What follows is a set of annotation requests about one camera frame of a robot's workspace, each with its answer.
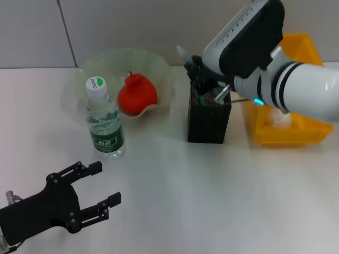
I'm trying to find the red toy fruit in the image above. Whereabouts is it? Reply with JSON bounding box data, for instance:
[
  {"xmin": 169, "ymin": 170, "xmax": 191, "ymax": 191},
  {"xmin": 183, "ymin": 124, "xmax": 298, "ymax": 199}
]
[{"xmin": 117, "ymin": 70, "xmax": 157, "ymax": 115}]

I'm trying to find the black mesh pen holder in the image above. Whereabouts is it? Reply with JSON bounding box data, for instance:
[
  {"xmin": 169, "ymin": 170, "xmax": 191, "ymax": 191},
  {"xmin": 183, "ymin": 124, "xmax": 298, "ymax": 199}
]
[{"xmin": 187, "ymin": 85, "xmax": 233, "ymax": 144}]

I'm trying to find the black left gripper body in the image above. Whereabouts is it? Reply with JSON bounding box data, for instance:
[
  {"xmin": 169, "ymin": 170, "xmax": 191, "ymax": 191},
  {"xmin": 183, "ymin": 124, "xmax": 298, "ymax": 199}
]
[{"xmin": 0, "ymin": 173, "xmax": 82, "ymax": 246}]

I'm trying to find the clear water bottle green label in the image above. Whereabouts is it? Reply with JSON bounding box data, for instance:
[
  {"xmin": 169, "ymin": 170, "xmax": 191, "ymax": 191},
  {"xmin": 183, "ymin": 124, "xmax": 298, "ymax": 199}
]
[{"xmin": 85, "ymin": 75, "xmax": 127, "ymax": 160}]

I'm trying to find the white paper ball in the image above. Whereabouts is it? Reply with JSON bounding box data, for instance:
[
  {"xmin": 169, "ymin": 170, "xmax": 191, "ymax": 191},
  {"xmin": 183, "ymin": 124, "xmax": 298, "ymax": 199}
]
[{"xmin": 267, "ymin": 108, "xmax": 292, "ymax": 128}]

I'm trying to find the yellow plastic storage bin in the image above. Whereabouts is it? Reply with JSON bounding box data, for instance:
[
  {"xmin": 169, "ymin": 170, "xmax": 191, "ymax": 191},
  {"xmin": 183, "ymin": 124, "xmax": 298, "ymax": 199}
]
[{"xmin": 243, "ymin": 33, "xmax": 335, "ymax": 146}]

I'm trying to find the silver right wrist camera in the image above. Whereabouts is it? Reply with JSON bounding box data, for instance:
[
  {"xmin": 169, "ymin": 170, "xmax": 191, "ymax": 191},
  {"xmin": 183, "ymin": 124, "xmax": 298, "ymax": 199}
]
[{"xmin": 202, "ymin": 0, "xmax": 286, "ymax": 79}]

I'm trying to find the translucent green wavy fruit bowl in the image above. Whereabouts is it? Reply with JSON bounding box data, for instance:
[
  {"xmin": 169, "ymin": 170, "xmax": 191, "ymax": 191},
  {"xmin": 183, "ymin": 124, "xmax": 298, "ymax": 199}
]
[{"xmin": 75, "ymin": 47, "xmax": 177, "ymax": 120}]

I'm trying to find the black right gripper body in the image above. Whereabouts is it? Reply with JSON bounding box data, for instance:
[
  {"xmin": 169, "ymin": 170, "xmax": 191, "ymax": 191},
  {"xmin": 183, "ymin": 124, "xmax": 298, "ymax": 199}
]
[{"xmin": 194, "ymin": 62, "xmax": 235, "ymax": 94}]

